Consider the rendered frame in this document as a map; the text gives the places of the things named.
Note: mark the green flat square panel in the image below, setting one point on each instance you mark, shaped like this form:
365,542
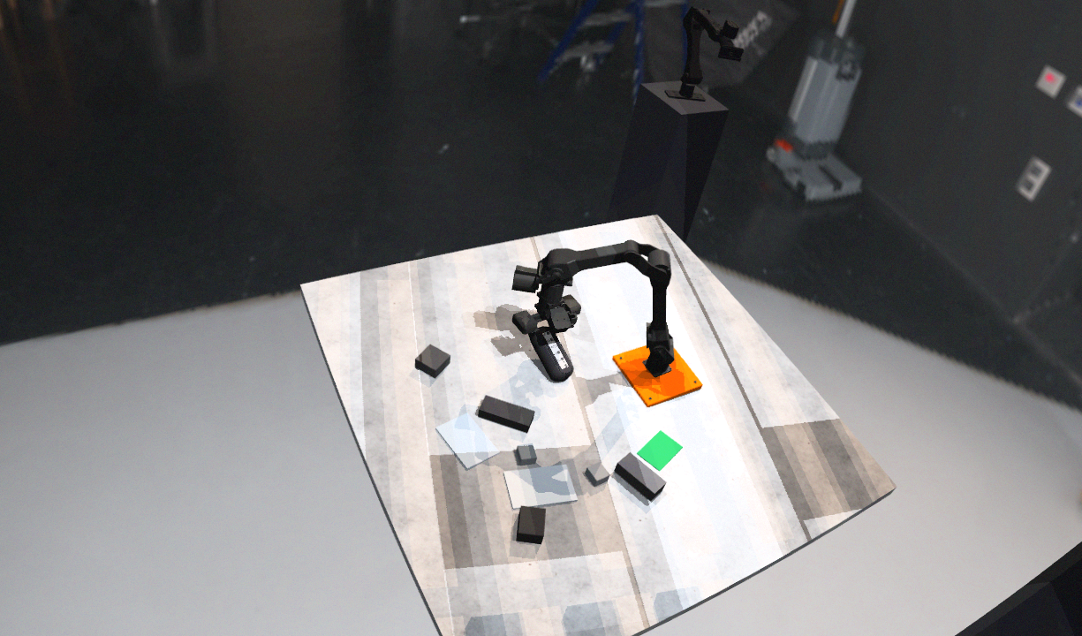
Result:
659,450

